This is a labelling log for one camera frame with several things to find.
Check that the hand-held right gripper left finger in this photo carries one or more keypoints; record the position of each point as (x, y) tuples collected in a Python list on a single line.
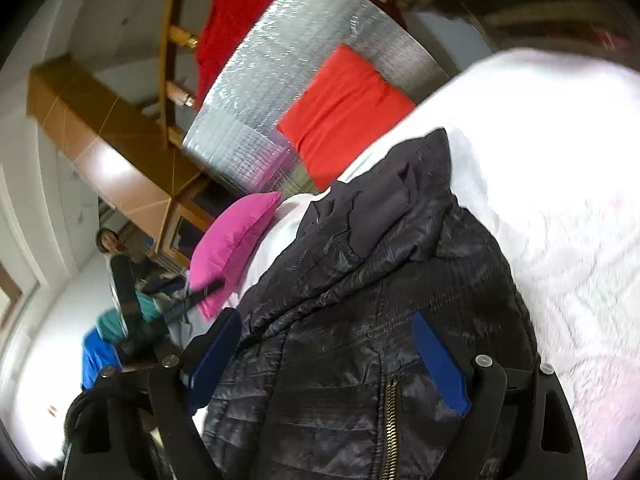
[(215, 355)]

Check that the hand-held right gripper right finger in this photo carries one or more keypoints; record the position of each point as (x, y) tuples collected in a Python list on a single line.
[(440, 365)]

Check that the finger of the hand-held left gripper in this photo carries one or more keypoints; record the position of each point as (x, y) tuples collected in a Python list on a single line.
[(200, 294)]

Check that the black puffer jacket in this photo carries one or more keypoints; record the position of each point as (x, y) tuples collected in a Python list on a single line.
[(350, 285)]

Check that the teal garment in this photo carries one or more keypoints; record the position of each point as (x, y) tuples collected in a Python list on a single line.
[(112, 325)]

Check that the blue garment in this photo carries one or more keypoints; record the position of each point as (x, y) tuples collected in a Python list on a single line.
[(97, 355)]

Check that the pink pillow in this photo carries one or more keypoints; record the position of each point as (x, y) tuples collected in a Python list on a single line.
[(235, 240)]

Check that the wooden door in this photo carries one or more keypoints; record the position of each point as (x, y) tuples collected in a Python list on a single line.
[(7, 290)]

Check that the brown wooden wardrobe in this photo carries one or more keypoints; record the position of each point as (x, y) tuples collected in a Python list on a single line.
[(100, 130)]

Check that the white quilted bedspread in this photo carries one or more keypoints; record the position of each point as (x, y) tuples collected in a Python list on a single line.
[(550, 185)]

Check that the orange-red pillow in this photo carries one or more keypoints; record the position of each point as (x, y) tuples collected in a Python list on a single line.
[(345, 110)]

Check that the wooden bed headboard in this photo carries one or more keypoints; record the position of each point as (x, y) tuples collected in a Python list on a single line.
[(167, 60)]

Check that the silver foil insulation mat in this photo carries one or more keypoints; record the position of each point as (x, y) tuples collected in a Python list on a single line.
[(280, 60)]

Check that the red cloth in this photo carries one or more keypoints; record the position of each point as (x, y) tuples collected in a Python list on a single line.
[(235, 20)]

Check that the wooden bedside shelf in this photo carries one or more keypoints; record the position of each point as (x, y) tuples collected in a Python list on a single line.
[(525, 15)]

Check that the small wall picture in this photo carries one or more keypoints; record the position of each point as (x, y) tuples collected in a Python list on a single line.
[(51, 410)]

